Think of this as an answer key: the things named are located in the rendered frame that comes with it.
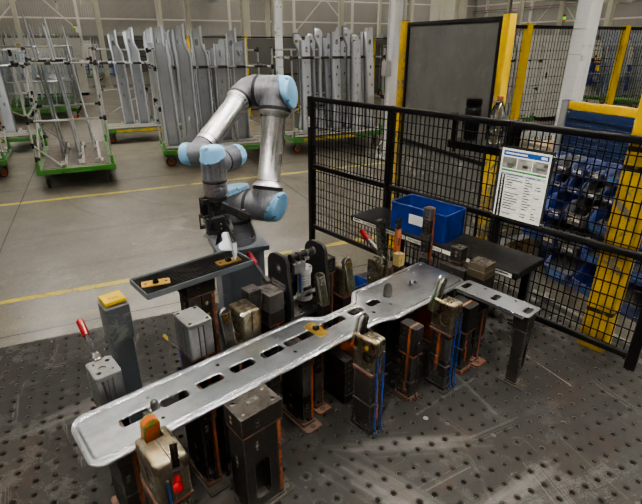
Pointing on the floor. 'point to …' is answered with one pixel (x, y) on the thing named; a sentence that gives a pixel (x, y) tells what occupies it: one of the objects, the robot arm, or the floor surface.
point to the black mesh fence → (496, 203)
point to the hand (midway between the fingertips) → (227, 252)
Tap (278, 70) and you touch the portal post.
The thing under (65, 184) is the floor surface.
